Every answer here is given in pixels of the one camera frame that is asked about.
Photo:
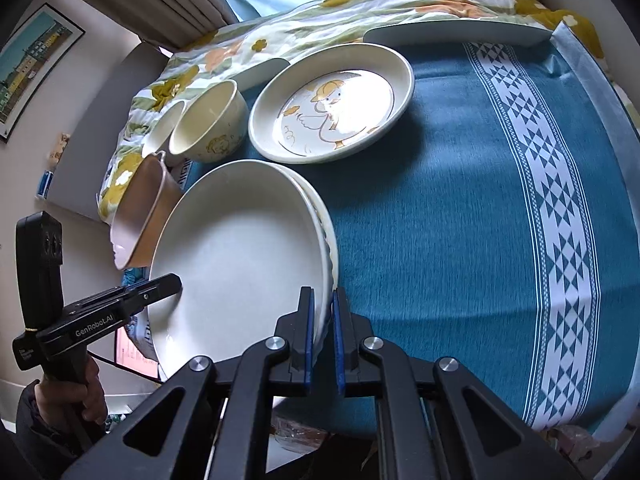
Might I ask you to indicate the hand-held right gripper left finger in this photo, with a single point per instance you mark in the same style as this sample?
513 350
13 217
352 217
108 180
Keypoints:
309 330

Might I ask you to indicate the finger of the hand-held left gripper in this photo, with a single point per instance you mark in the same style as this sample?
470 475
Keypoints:
150 290

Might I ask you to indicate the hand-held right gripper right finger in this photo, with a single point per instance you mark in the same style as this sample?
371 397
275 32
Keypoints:
340 340

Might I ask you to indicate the white plate with patterned underside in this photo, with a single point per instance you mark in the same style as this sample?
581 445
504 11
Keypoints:
334 265

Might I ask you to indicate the large white plate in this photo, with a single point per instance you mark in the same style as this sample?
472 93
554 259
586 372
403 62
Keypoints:
235 260

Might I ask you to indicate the small white bowl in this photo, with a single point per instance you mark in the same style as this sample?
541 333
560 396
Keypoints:
160 130

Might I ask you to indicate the cream printed bowl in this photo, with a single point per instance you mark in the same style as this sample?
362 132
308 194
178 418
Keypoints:
210 125

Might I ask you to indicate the duck print plate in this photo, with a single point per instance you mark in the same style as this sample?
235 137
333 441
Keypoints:
330 105

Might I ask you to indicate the person's left hand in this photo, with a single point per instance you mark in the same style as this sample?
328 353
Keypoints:
90 390

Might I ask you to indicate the pink paper sheet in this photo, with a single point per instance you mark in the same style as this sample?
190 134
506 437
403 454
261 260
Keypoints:
132 360

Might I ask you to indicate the clear plastic bag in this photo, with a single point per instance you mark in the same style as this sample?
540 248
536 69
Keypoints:
300 435

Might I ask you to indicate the blue can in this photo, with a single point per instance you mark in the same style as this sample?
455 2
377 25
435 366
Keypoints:
45 185

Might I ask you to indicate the blue patterned tablecloth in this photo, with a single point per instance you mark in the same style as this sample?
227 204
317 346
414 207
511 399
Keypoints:
450 210

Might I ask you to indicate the white rectangular plate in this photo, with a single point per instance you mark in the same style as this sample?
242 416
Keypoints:
262 72

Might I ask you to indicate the floral blanket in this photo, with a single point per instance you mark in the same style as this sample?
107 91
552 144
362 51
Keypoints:
300 25

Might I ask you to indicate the framed wall picture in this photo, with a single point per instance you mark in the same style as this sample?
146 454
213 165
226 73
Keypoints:
35 65

